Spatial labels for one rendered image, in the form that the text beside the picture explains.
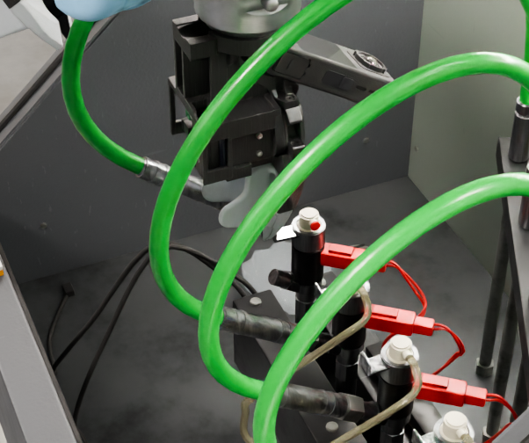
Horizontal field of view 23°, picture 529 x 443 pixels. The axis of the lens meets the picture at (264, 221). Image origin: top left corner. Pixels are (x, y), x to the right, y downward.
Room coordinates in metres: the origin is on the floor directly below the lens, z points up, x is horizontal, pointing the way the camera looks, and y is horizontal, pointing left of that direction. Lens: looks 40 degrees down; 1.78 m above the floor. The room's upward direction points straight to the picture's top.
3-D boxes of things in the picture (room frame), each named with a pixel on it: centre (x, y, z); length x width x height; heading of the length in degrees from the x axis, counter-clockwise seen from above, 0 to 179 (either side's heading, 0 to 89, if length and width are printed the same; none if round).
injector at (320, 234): (0.80, -0.03, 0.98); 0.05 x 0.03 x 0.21; 113
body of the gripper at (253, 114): (0.78, 0.02, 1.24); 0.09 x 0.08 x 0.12; 113
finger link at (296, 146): (0.77, -0.01, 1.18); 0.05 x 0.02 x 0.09; 23
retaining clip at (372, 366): (0.65, -0.09, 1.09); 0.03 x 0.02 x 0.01; 113
